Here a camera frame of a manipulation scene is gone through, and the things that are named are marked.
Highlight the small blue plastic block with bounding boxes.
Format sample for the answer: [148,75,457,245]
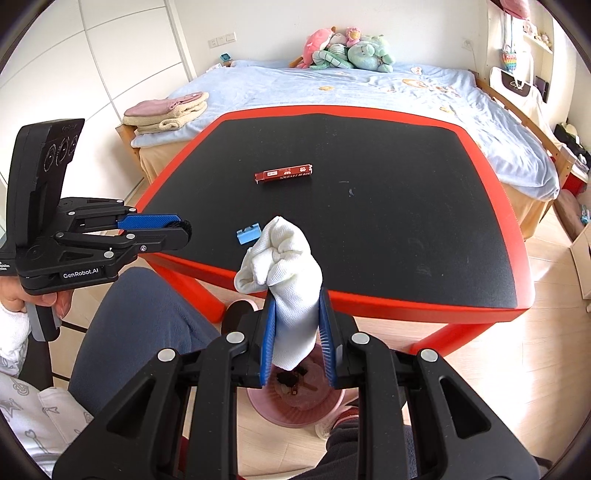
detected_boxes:
[235,223,262,245]

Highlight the white sock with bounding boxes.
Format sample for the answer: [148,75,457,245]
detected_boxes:
[233,216,322,370]

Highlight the long red paper box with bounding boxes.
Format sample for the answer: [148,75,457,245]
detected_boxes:
[253,164,314,184]

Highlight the pink trash bin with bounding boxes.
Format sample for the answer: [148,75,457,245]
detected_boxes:
[246,344,345,428]

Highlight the person's left hand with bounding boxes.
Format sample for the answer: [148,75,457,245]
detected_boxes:
[0,276,73,319]

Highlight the person's blue trouser leg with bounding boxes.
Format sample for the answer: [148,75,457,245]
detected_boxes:
[68,267,219,416]

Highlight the folded pink beige blankets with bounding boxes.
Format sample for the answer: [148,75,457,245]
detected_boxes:
[122,91,209,135]

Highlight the red black table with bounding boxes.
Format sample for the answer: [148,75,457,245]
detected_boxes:
[137,105,535,354]

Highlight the striped green plush toy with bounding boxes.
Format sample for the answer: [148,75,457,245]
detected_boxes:
[310,44,355,69]

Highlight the pink plush toy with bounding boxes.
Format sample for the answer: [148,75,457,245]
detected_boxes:
[295,28,335,68]

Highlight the bed with blue sheet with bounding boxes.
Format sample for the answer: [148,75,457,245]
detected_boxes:
[116,61,573,239]

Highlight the white tote bag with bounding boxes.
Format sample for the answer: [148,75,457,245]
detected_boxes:
[489,67,548,126]

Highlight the rainbow knitted bag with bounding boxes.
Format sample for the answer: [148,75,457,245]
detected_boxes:
[501,45,517,74]

